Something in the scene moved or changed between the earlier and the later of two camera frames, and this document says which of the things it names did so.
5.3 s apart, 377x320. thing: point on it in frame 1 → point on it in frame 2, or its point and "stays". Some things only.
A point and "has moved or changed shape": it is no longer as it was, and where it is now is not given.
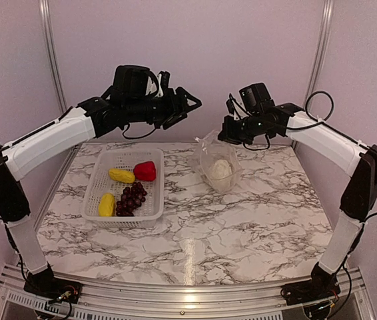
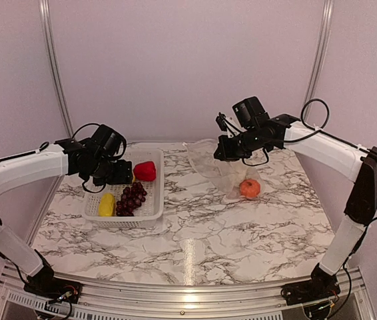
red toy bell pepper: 145,171 stays
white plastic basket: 151,210 stays
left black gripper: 174,110 → 124,175
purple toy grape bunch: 131,199 stays
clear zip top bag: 216,162 has moved or changed shape
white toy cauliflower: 220,169 → 238,174
